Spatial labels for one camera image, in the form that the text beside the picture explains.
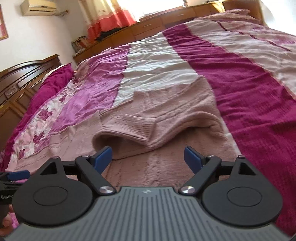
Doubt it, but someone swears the pink knitted cardigan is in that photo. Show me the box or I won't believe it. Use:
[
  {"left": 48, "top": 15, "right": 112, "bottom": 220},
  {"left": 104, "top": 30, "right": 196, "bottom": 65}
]
[{"left": 8, "top": 77, "right": 236, "bottom": 187}]

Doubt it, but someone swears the person's left hand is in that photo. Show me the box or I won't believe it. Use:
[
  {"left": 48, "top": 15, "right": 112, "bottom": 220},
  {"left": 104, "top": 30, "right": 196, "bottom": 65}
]
[{"left": 0, "top": 205, "right": 14, "bottom": 237}]

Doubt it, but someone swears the magenta pillow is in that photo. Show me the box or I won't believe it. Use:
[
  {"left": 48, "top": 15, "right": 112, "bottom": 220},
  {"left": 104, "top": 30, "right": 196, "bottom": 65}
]
[{"left": 4, "top": 63, "right": 75, "bottom": 151}]

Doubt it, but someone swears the dark wooden headboard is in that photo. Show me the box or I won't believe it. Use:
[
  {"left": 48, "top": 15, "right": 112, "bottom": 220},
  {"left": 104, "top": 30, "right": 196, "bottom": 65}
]
[{"left": 0, "top": 54, "right": 61, "bottom": 150}]

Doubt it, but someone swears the pink striped floral bedspread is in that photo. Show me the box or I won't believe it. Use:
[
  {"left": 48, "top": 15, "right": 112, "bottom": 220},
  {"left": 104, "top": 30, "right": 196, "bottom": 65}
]
[{"left": 1, "top": 14, "right": 295, "bottom": 235}]

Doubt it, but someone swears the stack of books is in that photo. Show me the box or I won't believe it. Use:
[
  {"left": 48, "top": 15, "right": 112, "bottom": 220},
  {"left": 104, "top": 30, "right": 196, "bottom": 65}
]
[{"left": 71, "top": 36, "right": 91, "bottom": 53}]

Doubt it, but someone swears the dark cloth on cabinet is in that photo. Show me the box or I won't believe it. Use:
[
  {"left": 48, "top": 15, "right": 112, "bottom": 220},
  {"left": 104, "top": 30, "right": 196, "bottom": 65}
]
[{"left": 95, "top": 27, "right": 131, "bottom": 44}]

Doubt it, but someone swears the framed wedding photo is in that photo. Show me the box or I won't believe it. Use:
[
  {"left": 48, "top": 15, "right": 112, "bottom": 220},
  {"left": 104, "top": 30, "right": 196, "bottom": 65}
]
[{"left": 0, "top": 6, "right": 9, "bottom": 40}]

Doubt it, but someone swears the wooden window-side cabinet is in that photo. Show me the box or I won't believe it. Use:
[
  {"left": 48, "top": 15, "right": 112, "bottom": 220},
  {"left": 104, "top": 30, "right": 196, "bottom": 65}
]
[{"left": 73, "top": 1, "right": 265, "bottom": 64}]

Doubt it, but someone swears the red and cream curtain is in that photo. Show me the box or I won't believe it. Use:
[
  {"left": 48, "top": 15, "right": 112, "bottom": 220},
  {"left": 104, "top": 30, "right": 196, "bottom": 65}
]
[{"left": 78, "top": 0, "right": 137, "bottom": 42}]

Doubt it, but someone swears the cream wall air conditioner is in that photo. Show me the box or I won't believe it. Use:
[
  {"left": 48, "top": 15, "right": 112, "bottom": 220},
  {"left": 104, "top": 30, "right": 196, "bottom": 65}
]
[{"left": 21, "top": 0, "right": 57, "bottom": 16}]

